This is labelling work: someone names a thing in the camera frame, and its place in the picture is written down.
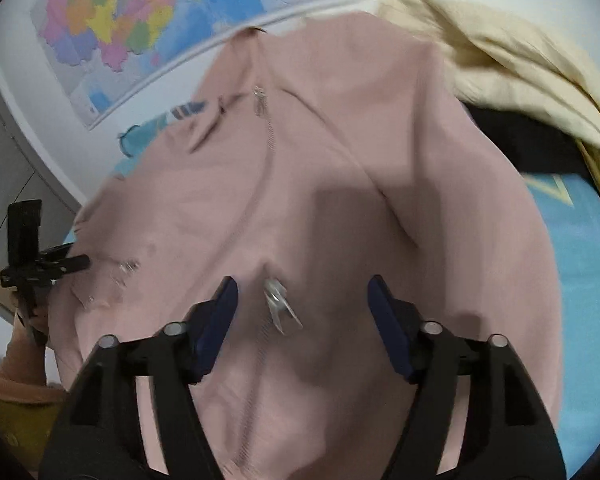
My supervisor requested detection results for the person's yellow clothing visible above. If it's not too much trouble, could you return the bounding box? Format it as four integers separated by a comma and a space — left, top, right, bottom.
0, 395, 67, 473

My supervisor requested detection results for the pink zip jacket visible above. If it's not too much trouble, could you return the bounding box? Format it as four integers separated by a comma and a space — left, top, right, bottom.
47, 12, 563, 480

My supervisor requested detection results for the teal grey printed blanket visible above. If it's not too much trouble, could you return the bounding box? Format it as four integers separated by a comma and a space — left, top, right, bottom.
107, 100, 600, 480

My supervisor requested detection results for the black garment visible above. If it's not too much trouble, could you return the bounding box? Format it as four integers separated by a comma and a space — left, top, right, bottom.
460, 100, 598, 186

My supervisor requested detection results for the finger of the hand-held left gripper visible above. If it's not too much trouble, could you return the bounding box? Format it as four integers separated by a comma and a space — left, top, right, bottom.
39, 245, 91, 276

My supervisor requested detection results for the beige garment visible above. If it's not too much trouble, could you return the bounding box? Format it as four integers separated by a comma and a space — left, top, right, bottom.
367, 0, 600, 201

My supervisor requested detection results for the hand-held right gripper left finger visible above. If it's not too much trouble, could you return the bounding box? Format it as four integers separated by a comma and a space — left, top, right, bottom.
39, 275, 241, 480

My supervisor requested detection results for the person's left hand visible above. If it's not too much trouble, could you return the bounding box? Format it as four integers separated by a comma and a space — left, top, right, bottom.
5, 305, 50, 386

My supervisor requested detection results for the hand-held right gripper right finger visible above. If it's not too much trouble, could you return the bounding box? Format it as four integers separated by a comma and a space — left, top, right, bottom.
367, 274, 567, 480

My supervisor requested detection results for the colourful wall map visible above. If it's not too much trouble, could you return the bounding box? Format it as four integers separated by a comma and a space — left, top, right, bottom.
30, 0, 363, 132

